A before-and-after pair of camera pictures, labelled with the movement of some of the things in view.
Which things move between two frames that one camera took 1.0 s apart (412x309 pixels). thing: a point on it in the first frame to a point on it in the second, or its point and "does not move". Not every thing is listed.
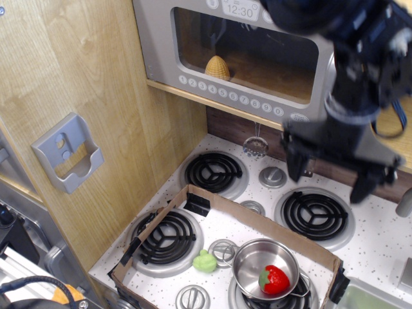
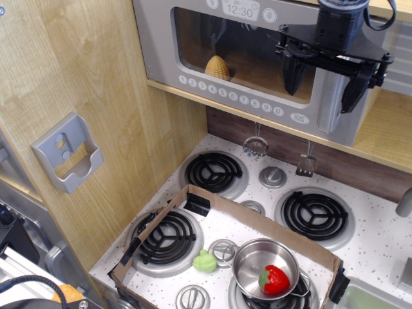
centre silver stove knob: x=223 y=250 does not move
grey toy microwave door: x=237 y=55 does not move
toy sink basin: x=361 y=294 does not move
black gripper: x=360 y=143 to x=366 y=57
